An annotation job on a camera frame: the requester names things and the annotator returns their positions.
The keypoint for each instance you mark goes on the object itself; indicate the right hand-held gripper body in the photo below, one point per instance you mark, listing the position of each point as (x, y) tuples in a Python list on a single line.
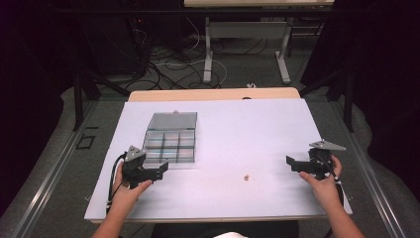
[(321, 162)]

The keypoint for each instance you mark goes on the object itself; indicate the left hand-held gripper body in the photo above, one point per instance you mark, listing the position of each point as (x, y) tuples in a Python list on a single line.
[(133, 165)]

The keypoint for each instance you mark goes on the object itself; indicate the clear plastic compartment box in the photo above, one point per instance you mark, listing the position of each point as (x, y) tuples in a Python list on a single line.
[(171, 140)]

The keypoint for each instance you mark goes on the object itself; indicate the small tan object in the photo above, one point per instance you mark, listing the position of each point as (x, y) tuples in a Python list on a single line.
[(247, 178)]

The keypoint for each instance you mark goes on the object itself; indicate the person's right hand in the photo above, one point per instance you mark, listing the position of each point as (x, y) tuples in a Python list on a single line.
[(325, 191)]

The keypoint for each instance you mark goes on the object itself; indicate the person's left hand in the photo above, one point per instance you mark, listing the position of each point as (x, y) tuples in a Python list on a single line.
[(127, 195)]

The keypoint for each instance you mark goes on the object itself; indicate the white table mat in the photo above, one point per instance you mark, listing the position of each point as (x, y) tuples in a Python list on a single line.
[(237, 139)]

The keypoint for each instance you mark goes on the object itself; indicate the black metal stand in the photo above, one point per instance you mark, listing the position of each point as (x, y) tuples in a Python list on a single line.
[(79, 95), (346, 95)]

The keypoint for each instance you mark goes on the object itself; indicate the dark table grommet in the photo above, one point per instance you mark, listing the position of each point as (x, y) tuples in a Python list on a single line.
[(246, 98)]

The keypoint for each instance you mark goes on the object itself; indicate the small white floor object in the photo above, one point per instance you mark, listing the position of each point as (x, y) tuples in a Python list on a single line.
[(251, 85)]

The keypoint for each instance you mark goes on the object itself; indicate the person's dark clothing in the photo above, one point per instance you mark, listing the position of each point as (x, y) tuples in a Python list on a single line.
[(228, 229)]

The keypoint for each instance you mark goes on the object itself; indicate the wooden table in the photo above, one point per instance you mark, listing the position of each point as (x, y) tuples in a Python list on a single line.
[(214, 94)]

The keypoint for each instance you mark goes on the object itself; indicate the dark computer case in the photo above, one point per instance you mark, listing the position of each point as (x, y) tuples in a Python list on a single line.
[(112, 43)]

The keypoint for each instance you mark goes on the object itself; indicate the white desk with metal legs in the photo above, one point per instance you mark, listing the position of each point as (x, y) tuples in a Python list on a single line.
[(247, 29)]

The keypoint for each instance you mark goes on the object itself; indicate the aluminium floor rail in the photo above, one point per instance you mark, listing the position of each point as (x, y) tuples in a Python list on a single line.
[(373, 175), (43, 185)]

